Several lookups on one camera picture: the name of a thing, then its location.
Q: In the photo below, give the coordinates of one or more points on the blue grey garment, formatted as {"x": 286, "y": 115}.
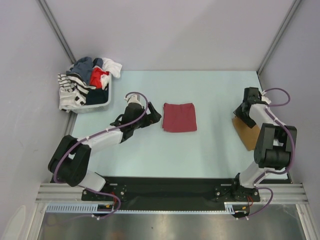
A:
{"x": 84, "y": 67}

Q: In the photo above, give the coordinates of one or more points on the black garment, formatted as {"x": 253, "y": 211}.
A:
{"x": 97, "y": 96}

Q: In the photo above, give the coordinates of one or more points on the white garment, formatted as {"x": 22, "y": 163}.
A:
{"x": 112, "y": 67}

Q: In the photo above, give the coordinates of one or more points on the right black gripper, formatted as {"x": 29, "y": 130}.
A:
{"x": 239, "y": 113}

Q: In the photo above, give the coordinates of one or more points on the maroon garment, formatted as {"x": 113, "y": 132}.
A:
{"x": 179, "y": 118}

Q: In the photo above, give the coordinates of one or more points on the tan tank top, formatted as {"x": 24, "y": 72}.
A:
{"x": 247, "y": 135}

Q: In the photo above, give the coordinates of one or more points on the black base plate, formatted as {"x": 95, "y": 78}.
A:
{"x": 161, "y": 191}

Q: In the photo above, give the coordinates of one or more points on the aluminium rail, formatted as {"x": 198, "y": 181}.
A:
{"x": 58, "y": 193}

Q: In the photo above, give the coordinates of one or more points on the striped garment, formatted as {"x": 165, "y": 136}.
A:
{"x": 72, "y": 92}

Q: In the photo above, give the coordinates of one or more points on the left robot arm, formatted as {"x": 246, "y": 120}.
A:
{"x": 70, "y": 161}

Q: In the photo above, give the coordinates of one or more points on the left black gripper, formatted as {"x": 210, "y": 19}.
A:
{"x": 152, "y": 118}

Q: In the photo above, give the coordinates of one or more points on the red garment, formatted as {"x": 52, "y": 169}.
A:
{"x": 99, "y": 78}

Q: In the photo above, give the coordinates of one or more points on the slotted cable duct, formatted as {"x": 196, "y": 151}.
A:
{"x": 104, "y": 208}

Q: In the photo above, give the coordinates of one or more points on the white laundry basket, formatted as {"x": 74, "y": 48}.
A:
{"x": 98, "y": 107}

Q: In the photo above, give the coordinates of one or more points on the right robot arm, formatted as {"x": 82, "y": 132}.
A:
{"x": 272, "y": 141}

